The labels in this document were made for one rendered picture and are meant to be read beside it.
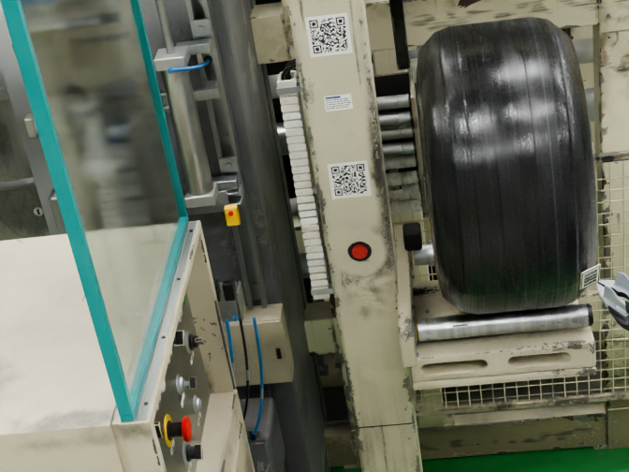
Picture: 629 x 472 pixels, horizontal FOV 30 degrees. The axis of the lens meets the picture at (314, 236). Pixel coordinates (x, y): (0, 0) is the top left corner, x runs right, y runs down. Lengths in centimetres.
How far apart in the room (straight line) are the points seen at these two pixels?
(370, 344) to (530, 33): 71
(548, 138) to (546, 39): 21
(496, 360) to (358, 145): 51
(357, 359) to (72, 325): 77
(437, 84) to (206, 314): 59
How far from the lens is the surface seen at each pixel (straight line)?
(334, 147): 219
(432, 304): 257
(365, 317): 238
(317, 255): 231
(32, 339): 187
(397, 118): 260
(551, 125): 205
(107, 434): 165
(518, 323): 231
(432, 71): 213
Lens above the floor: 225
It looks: 30 degrees down
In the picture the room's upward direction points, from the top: 9 degrees counter-clockwise
